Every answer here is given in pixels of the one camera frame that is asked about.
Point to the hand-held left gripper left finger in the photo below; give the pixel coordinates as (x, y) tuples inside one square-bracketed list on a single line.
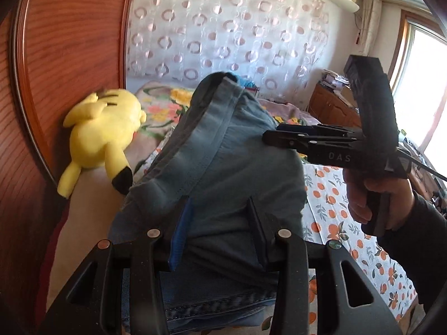
[(181, 233)]

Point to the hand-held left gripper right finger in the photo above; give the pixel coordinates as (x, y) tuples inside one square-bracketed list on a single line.
[(259, 239)]

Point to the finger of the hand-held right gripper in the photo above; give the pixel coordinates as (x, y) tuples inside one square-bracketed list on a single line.
[(290, 139), (300, 128)]

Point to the grey-blue pants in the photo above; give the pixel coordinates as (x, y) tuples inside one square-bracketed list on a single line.
[(227, 167)]

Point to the person's right forearm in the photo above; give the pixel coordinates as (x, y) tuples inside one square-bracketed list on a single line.
[(426, 251)]

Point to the person's right hand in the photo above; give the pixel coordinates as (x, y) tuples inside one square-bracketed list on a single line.
[(401, 199)]

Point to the wooden cabinet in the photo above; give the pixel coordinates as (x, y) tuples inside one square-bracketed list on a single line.
[(331, 106)]

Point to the stack of papers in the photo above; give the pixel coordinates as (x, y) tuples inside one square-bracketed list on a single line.
[(331, 78)]

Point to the window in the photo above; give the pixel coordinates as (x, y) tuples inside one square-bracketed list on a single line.
[(426, 76)]

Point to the blue tissue box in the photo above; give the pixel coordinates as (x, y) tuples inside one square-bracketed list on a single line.
[(248, 83)]

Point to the orange print bed sheet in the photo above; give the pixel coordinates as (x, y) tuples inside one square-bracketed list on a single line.
[(324, 209)]

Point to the folded blue denim jeans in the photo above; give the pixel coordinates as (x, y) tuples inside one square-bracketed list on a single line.
[(209, 307)]

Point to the beige window curtain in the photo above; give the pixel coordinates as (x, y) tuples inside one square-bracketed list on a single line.
[(370, 17)]

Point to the floral blanket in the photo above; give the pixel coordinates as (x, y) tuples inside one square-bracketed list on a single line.
[(157, 108)]

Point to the yellow plush toy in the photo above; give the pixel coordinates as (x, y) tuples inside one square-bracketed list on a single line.
[(101, 129)]

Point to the circle-patterned sheer curtain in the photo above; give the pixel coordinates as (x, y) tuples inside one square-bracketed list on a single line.
[(209, 24)]

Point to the wooden wardrobe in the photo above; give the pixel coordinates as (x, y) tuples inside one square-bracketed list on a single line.
[(70, 42)]

